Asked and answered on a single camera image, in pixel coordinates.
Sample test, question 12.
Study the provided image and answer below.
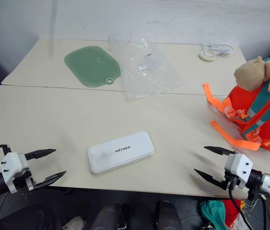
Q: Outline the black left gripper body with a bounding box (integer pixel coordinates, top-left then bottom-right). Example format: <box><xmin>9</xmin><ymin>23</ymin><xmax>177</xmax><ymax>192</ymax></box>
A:
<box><xmin>13</xmin><ymin>167</ymin><xmax>38</xmax><ymax>193</ymax></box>

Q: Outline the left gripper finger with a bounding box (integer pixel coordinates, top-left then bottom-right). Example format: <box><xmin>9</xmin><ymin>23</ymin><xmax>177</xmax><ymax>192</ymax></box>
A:
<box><xmin>34</xmin><ymin>170</ymin><xmax>68</xmax><ymax>189</ymax></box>
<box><xmin>24</xmin><ymin>149</ymin><xmax>57</xmax><ymax>161</ymax></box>

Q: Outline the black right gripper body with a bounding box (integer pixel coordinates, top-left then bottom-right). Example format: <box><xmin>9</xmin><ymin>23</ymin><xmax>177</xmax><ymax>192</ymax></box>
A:
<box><xmin>222</xmin><ymin>173</ymin><xmax>238</xmax><ymax>192</ymax></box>

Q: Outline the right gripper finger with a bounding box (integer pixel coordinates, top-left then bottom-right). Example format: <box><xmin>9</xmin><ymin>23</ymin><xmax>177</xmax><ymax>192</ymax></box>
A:
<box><xmin>203</xmin><ymin>146</ymin><xmax>236</xmax><ymax>157</ymax></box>
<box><xmin>193</xmin><ymin>168</ymin><xmax>227</xmax><ymax>190</ymax></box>

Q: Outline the orange and teal backpack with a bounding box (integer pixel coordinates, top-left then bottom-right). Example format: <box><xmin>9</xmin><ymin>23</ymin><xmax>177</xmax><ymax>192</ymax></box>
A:
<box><xmin>202</xmin><ymin>45</ymin><xmax>270</xmax><ymax>152</ymax></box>

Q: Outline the white rectangular case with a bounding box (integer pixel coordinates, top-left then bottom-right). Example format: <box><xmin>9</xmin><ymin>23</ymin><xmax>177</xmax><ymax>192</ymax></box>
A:
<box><xmin>87</xmin><ymin>130</ymin><xmax>155</xmax><ymax>176</ymax></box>

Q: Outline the colourful cloth bag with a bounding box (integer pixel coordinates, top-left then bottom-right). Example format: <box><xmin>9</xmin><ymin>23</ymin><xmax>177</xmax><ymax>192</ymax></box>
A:
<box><xmin>199</xmin><ymin>199</ymin><xmax>248</xmax><ymax>230</ymax></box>

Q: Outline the large dark rounded shape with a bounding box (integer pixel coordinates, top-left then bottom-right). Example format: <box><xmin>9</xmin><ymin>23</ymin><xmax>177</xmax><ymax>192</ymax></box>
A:
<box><xmin>0</xmin><ymin>203</ymin><xmax>62</xmax><ymax>230</ymax></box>

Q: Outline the white shoe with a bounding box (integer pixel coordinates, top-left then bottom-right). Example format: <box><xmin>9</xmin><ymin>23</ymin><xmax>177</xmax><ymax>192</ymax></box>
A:
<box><xmin>61</xmin><ymin>216</ymin><xmax>86</xmax><ymax>230</ymax></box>

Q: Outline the brown plush toy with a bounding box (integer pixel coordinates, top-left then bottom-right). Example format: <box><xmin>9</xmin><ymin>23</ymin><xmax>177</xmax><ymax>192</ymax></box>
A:
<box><xmin>234</xmin><ymin>56</ymin><xmax>270</xmax><ymax>92</ymax></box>

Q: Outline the pale tape roll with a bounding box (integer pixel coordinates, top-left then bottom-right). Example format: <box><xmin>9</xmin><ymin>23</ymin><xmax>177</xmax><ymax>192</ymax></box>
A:
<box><xmin>199</xmin><ymin>50</ymin><xmax>217</xmax><ymax>63</ymax></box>

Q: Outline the clear plastic bag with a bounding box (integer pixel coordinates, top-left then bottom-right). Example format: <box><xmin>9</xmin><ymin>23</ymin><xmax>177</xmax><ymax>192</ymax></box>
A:
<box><xmin>121</xmin><ymin>37</ymin><xmax>189</xmax><ymax>103</ymax></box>

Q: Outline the green silicone mat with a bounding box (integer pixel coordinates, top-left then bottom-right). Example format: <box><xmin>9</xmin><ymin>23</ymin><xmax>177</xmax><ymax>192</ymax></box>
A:
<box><xmin>64</xmin><ymin>45</ymin><xmax>122</xmax><ymax>88</ymax></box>

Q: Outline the clear round plastic lid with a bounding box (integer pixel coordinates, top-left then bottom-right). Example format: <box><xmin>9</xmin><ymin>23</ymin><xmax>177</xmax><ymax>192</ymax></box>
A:
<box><xmin>144</xmin><ymin>53</ymin><xmax>161</xmax><ymax>72</ymax></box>

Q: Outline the clear plastic cup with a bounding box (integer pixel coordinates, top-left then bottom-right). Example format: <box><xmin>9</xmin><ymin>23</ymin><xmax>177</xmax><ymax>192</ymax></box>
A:
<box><xmin>107</xmin><ymin>33</ymin><xmax>129</xmax><ymax>52</ymax></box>

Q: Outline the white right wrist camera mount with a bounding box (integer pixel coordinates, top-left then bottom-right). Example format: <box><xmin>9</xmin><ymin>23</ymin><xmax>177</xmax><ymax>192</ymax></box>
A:
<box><xmin>224</xmin><ymin>152</ymin><xmax>255</xmax><ymax>190</ymax></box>

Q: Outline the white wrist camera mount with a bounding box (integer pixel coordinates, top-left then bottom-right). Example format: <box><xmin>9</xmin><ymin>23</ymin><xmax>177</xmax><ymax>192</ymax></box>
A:
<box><xmin>224</xmin><ymin>152</ymin><xmax>255</xmax><ymax>190</ymax></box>
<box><xmin>0</xmin><ymin>151</ymin><xmax>31</xmax><ymax>194</ymax></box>

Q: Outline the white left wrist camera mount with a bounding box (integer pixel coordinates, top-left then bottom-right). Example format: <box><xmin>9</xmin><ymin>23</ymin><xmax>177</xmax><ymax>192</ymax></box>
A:
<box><xmin>0</xmin><ymin>151</ymin><xmax>31</xmax><ymax>194</ymax></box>

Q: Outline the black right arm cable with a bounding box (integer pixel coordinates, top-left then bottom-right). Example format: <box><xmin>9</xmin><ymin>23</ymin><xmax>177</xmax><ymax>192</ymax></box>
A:
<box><xmin>227</xmin><ymin>184</ymin><xmax>270</xmax><ymax>230</ymax></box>

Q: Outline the white coiled cable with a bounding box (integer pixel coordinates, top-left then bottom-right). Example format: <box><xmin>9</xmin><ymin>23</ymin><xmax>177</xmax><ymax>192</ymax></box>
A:
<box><xmin>201</xmin><ymin>42</ymin><xmax>235</xmax><ymax>58</ymax></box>

